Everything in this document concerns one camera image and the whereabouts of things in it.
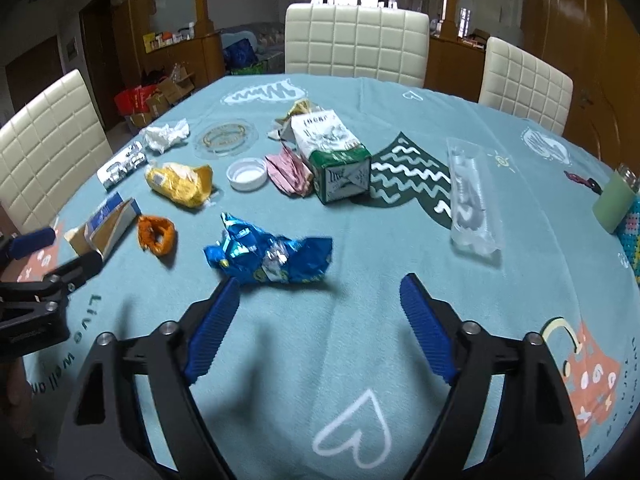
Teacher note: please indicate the teal printed tablecloth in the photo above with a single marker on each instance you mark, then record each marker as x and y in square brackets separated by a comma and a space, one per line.
[325, 360]

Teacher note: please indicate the blue and gold paper box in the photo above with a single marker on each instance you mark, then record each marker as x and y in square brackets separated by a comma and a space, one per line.
[105, 222]

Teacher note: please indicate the person's left forearm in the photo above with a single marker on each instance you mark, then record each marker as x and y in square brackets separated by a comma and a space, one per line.
[15, 400]

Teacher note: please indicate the green cup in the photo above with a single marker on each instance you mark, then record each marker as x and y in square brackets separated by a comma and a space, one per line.
[612, 202]

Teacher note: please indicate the silver blister pack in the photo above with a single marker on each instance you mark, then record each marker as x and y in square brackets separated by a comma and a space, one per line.
[122, 166]

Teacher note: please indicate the white quilted chair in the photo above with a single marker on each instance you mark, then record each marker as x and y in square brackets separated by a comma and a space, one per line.
[525, 85]
[45, 150]
[355, 42]

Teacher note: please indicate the wooden sideboard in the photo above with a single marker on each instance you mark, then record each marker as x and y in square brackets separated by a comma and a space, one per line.
[455, 70]

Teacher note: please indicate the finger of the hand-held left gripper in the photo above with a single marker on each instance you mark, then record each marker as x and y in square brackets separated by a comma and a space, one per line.
[31, 243]
[75, 271]

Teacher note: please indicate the beige gold wrapper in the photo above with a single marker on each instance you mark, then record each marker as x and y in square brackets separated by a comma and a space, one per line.
[295, 110]

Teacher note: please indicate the pile of cardboard boxes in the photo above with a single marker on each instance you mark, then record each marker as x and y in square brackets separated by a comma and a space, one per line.
[170, 90]

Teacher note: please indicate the pink foil wrapper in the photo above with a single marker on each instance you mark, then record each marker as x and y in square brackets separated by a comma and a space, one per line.
[287, 172]

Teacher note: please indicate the red bag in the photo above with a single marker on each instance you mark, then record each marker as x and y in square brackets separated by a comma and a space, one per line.
[132, 100]

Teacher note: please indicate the blue snack bag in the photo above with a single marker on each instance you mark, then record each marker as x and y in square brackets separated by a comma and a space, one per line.
[240, 255]

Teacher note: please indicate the white bottle cap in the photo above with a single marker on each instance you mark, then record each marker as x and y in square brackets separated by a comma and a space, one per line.
[247, 175]

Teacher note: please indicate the orange wrapper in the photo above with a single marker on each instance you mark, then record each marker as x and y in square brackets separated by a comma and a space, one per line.
[146, 238]

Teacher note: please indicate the white tissue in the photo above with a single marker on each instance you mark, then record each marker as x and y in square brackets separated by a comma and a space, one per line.
[162, 136]

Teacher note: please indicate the grey sofa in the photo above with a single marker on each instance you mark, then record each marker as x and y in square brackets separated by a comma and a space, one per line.
[265, 35]

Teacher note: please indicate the colourful crochet mat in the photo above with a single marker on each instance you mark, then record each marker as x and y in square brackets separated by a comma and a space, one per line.
[632, 245]

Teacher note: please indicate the green and white carton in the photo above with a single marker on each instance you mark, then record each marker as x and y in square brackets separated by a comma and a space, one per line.
[330, 155]

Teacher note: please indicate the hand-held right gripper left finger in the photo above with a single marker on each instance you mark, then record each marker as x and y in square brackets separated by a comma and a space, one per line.
[212, 332]

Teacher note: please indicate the yellow wrapper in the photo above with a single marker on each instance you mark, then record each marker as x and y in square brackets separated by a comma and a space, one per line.
[177, 183]

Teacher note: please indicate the clear plastic tray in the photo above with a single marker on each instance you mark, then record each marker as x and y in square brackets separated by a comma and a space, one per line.
[470, 195]

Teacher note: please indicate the row of small shelf boxes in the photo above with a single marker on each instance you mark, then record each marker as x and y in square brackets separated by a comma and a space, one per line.
[167, 39]

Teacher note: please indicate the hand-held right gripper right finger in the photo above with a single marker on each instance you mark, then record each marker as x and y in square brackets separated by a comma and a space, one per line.
[427, 332]

